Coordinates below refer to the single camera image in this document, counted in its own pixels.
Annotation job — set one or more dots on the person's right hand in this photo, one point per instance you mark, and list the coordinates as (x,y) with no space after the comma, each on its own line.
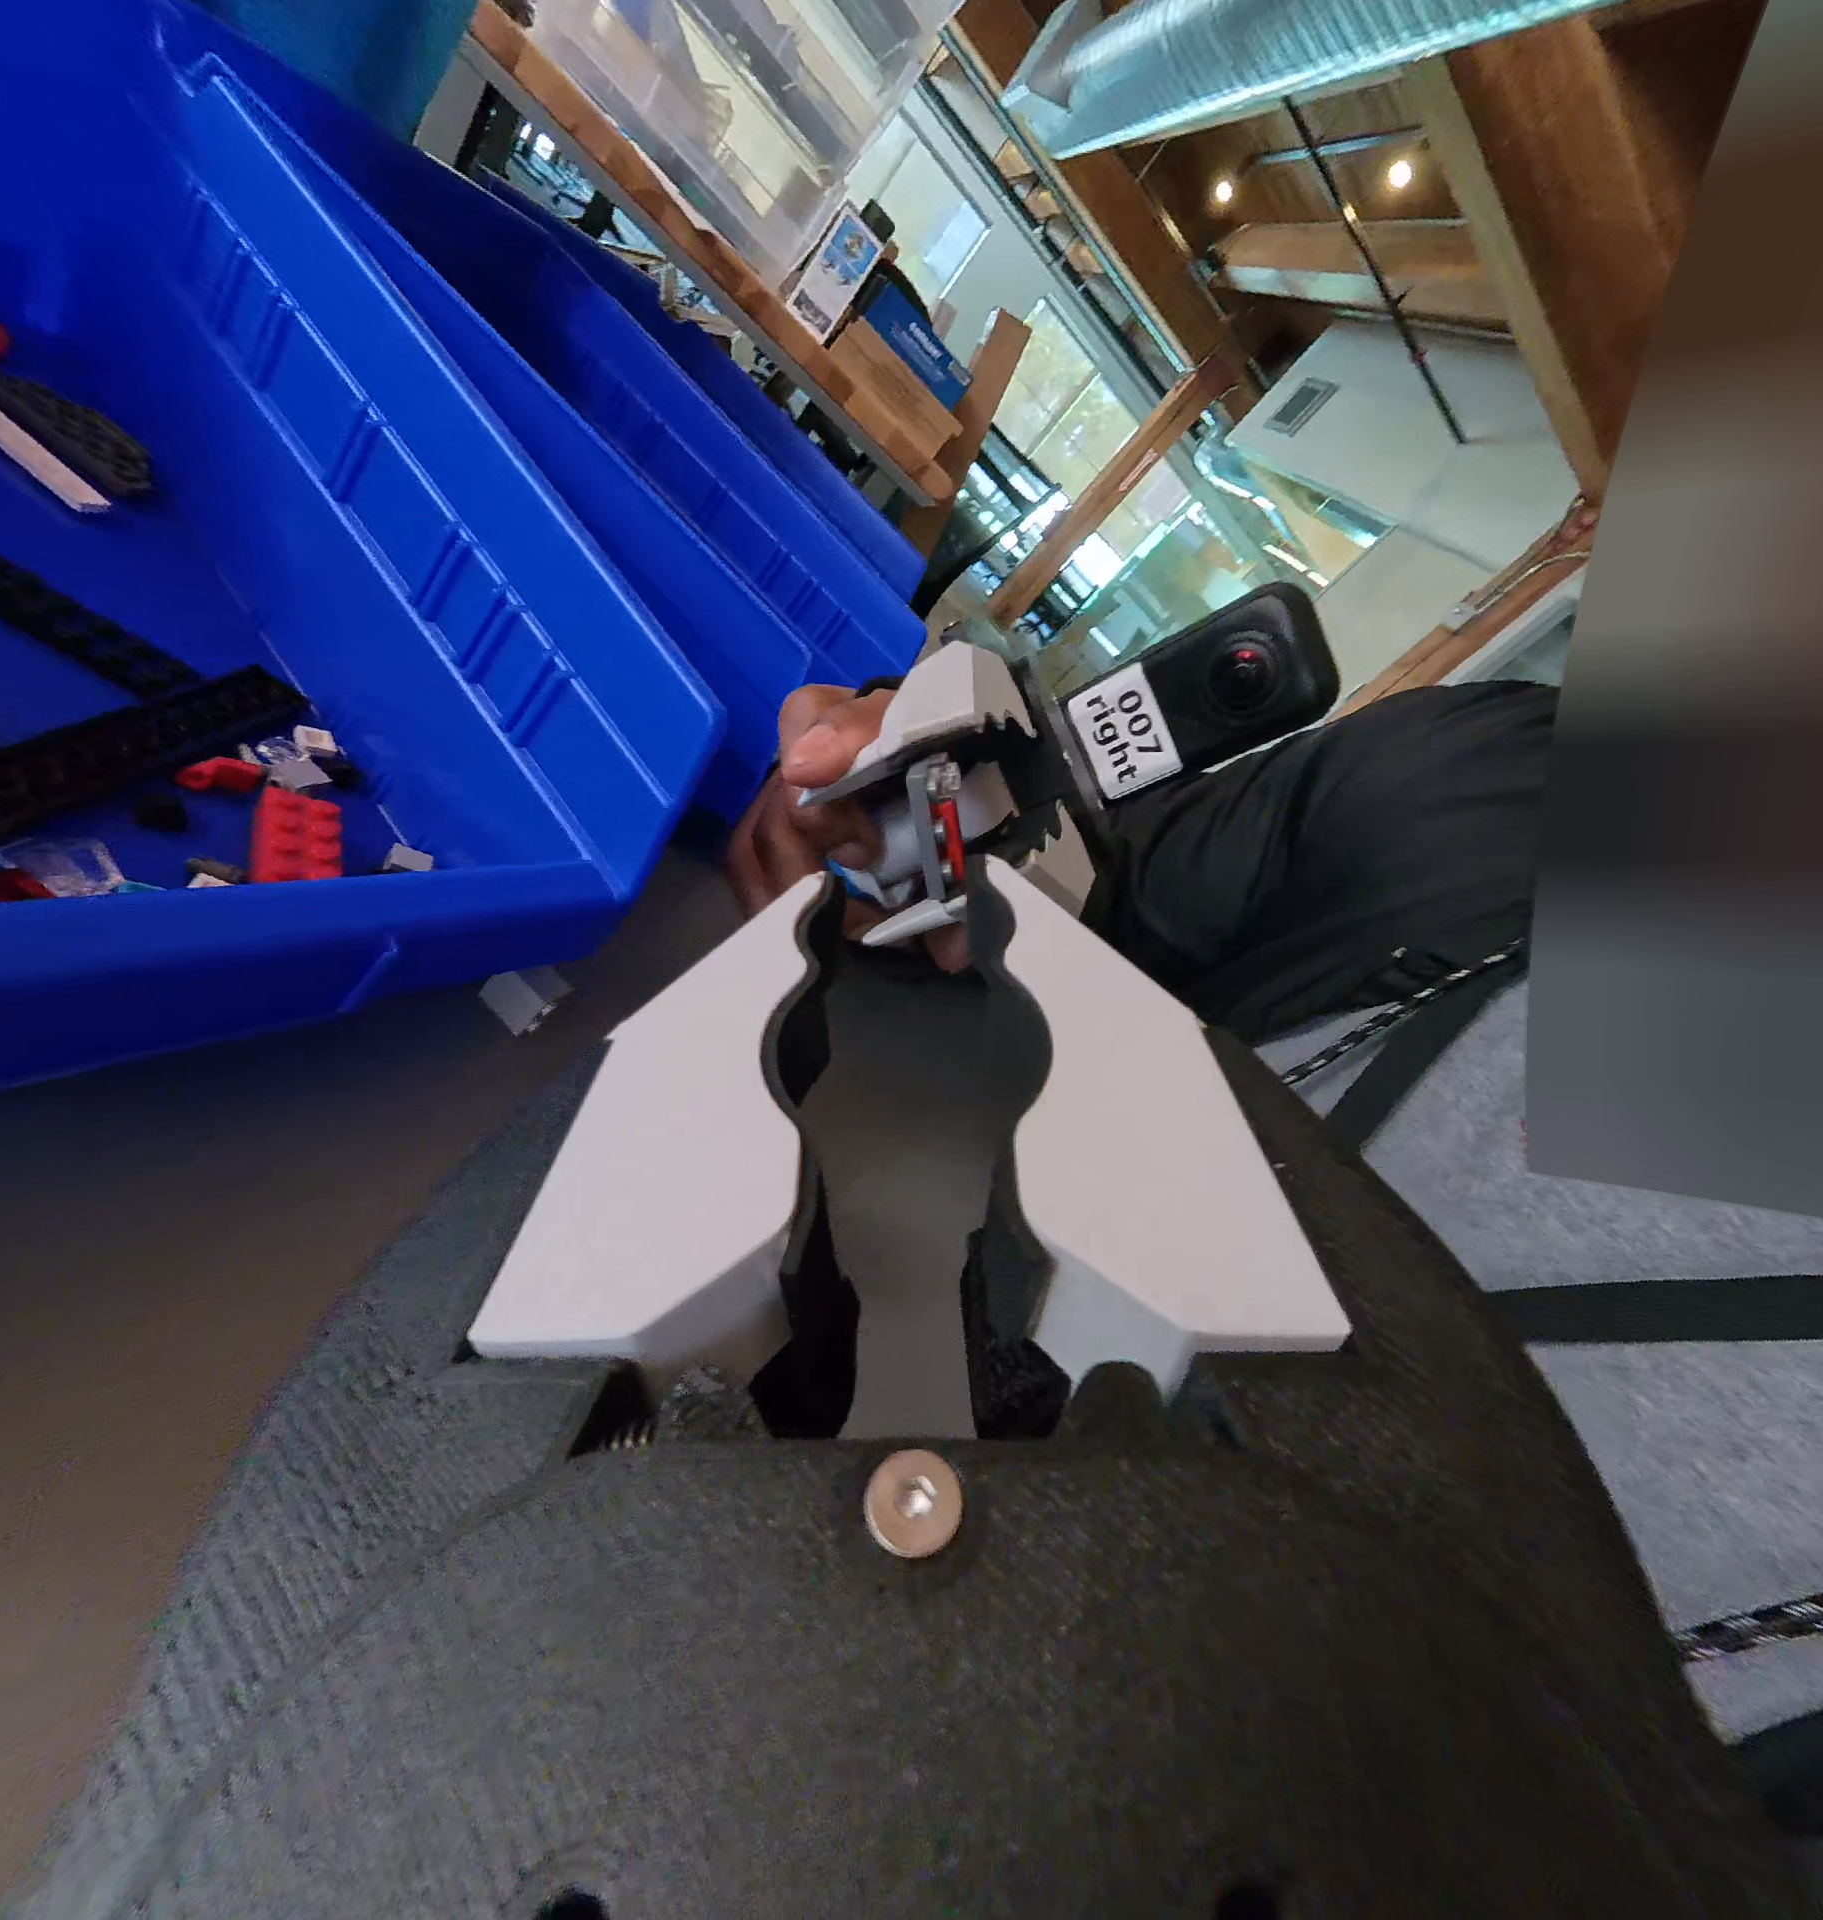
(770,856)

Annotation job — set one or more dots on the light blue foam bag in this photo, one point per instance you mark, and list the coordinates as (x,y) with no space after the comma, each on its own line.
(357,60)

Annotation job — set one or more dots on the light grey block brick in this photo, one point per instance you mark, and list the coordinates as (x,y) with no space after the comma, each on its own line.
(524,998)

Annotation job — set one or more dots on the person's right forearm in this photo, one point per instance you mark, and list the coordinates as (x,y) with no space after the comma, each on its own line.
(1301,856)

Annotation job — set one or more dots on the small printed card box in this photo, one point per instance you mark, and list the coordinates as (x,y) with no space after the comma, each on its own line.
(838,270)

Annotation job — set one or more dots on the silver air duct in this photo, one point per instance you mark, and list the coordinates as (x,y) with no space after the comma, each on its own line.
(1227,60)

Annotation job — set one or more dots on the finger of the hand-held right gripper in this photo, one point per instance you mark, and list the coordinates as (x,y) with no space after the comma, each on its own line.
(911,917)
(942,698)

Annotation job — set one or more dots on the wooden table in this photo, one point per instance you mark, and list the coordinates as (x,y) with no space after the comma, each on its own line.
(731,285)

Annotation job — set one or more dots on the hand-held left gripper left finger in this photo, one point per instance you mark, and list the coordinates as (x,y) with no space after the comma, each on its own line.
(626,1200)

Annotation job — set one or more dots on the grey desk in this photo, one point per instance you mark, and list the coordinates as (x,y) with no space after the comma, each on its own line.
(177,1276)

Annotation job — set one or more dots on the person's grey sweatshirt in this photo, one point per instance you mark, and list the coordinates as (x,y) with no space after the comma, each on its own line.
(1676,1425)

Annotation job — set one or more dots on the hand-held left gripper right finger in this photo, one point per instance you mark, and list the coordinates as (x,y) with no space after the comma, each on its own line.
(1197,1200)

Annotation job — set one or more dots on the cardboard sheet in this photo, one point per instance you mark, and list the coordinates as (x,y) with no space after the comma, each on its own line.
(987,405)

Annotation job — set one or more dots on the blue cardboard box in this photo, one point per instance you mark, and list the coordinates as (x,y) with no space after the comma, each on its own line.
(921,353)

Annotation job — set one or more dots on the pile of loose toy bricks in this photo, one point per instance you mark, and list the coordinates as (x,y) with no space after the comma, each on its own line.
(131,780)

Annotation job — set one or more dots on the red and teal brick assembly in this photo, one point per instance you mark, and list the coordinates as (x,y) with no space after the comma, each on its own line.
(935,832)

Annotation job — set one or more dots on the clear plastic drawer organiser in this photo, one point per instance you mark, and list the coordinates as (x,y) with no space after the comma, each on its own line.
(761,106)

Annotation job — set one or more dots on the wooden box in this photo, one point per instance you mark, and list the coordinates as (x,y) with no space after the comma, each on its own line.
(897,412)

